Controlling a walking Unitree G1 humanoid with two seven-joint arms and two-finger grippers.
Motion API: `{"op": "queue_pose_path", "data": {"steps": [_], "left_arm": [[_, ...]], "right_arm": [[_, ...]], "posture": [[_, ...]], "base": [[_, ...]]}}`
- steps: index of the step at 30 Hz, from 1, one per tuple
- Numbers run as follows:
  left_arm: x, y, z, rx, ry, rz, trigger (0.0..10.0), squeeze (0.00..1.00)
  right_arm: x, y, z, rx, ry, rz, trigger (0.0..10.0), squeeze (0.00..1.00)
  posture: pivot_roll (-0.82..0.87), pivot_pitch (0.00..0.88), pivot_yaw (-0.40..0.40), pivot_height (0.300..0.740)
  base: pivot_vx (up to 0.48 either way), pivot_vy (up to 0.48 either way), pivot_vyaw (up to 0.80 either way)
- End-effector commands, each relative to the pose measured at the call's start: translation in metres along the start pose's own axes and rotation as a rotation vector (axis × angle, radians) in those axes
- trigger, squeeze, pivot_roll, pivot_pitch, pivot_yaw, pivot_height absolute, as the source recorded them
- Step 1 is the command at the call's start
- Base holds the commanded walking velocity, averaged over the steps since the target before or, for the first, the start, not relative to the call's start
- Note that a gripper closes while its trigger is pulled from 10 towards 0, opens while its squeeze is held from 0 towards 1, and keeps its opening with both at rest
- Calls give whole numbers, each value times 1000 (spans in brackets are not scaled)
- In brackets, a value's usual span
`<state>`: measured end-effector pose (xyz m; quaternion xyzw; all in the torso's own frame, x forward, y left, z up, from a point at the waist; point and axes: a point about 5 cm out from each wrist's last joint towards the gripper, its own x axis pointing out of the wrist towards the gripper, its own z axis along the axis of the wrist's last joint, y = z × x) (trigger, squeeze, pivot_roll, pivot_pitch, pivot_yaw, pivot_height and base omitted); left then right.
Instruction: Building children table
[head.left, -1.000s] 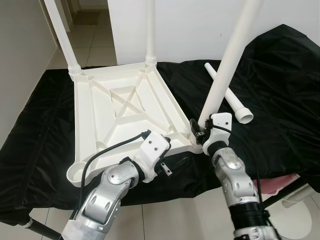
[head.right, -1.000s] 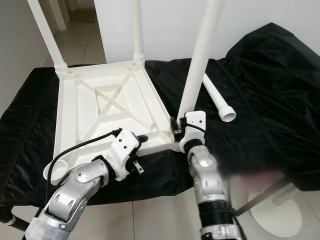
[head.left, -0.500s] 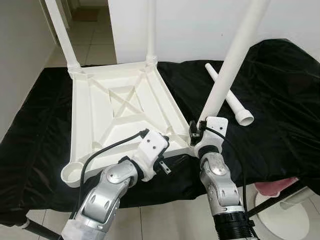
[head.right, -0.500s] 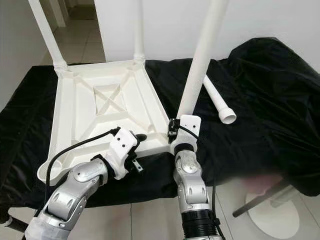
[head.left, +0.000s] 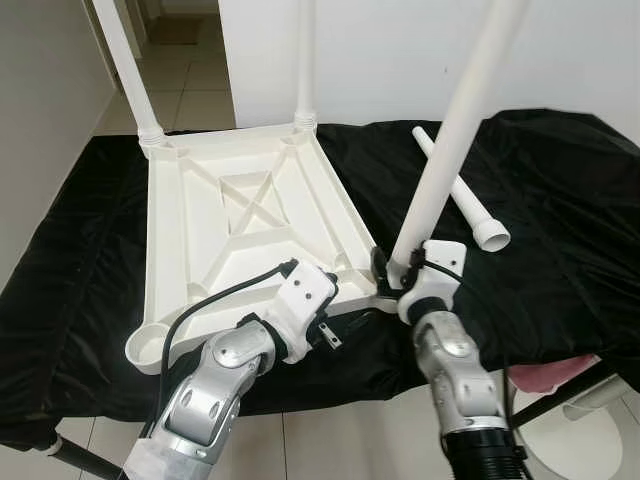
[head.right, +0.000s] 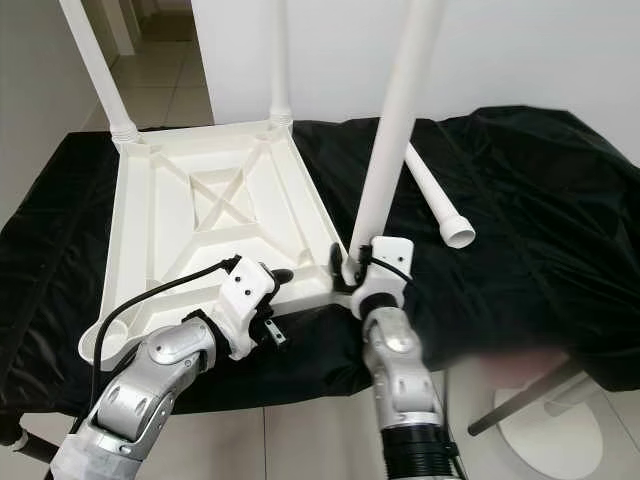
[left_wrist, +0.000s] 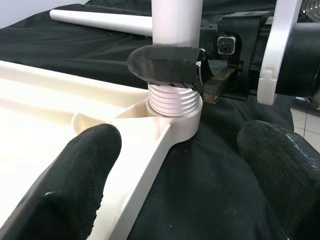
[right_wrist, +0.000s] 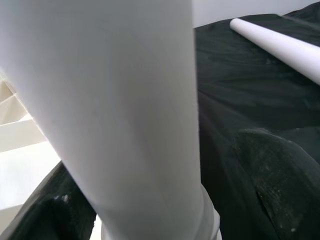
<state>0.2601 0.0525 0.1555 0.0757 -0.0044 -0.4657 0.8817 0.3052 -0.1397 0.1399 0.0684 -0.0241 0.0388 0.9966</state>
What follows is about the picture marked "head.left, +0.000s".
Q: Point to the white plastic table top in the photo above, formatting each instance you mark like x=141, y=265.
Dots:
x=200, y=230

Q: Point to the pink stool seat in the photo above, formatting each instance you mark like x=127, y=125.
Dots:
x=555, y=373

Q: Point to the white door frame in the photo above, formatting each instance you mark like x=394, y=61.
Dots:
x=145, y=15

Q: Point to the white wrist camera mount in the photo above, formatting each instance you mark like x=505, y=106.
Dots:
x=305, y=295
x=440, y=250

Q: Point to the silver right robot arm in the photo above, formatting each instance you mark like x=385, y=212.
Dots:
x=455, y=370

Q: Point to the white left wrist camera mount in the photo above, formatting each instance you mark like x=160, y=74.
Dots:
x=305, y=295

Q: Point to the black cloth table cover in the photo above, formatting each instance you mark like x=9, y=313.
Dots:
x=570, y=250

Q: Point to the white plastic table leg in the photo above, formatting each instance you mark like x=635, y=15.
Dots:
x=480, y=215
x=450, y=130
x=306, y=60
x=130, y=70

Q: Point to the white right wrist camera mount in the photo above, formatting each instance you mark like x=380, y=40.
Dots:
x=440, y=250

